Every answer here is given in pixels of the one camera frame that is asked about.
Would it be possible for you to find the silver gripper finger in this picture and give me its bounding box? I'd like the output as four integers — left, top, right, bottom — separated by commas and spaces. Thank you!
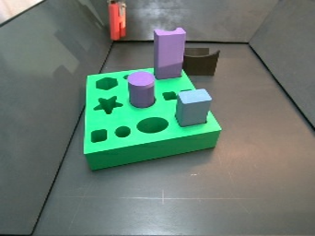
118, 0, 127, 37

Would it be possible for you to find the red square-circle block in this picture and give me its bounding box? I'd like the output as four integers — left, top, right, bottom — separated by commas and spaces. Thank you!
108, 0, 122, 41

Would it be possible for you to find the blue square block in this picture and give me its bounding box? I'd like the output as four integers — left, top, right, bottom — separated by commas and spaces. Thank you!
177, 88, 213, 126

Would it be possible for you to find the green shape sorter board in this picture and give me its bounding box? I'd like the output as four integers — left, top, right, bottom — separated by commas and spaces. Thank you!
84, 70, 222, 170

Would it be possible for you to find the tall purple notched block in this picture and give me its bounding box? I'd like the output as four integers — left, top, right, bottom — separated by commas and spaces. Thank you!
154, 28, 186, 79

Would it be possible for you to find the purple cylinder peg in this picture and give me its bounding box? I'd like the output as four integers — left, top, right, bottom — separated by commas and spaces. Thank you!
127, 71, 155, 108

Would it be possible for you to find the black curved holder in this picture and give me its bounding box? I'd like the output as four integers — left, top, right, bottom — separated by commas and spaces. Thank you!
183, 48, 221, 76

